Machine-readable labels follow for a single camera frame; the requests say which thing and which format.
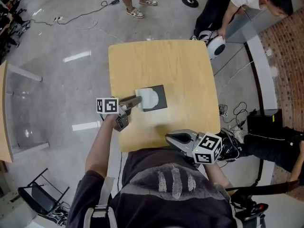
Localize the white tissue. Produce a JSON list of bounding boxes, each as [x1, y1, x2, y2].
[[134, 87, 159, 112]]

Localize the black box yellow label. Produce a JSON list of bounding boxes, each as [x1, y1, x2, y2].
[[247, 108, 283, 140]]

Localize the open grey pod case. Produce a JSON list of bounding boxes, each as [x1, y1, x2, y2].
[[218, 129, 241, 162]]

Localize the black tissue box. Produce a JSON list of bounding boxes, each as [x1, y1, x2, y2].
[[142, 84, 168, 113]]

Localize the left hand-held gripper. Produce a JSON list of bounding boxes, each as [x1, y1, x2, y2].
[[96, 95, 143, 132]]

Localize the person's right forearm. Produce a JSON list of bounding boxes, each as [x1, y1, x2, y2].
[[204, 161, 233, 188]]

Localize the long white floor cable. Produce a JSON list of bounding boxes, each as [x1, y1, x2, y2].
[[218, 60, 255, 92]]

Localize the person's black printed t-shirt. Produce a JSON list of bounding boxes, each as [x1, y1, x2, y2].
[[66, 148, 266, 228]]

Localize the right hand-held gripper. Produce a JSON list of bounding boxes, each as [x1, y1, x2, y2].
[[165, 129, 222, 168]]

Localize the wooden desk white legs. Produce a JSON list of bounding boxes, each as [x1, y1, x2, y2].
[[0, 60, 50, 163]]

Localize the long black floor cable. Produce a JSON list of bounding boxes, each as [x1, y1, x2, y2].
[[30, 0, 122, 26]]

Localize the dark blue patterned bag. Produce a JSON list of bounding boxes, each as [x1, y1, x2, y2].
[[51, 210, 68, 227]]

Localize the person's left forearm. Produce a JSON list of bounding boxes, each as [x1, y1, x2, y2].
[[85, 114, 119, 179]]

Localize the grey backpack shoulder strap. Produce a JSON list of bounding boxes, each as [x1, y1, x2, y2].
[[83, 176, 115, 228], [213, 183, 240, 228]]

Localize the long grey floor cable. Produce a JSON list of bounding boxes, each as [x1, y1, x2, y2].
[[213, 43, 245, 76]]

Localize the black folding chair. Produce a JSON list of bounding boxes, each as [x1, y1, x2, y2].
[[18, 167, 70, 216]]

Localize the white cabinet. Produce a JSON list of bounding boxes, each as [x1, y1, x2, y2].
[[0, 191, 36, 228]]

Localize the black tangled cable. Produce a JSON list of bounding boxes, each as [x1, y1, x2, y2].
[[234, 102, 249, 128]]

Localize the black harness rig red button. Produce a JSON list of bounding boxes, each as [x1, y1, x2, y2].
[[225, 180, 304, 222]]

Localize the grey metal cabinet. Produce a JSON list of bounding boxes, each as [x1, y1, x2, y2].
[[225, 0, 295, 44]]

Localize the white pod backpack case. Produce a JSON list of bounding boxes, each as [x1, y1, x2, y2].
[[198, 30, 226, 60]]

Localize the square wooden pedestal table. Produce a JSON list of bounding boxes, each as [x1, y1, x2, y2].
[[108, 39, 221, 153]]

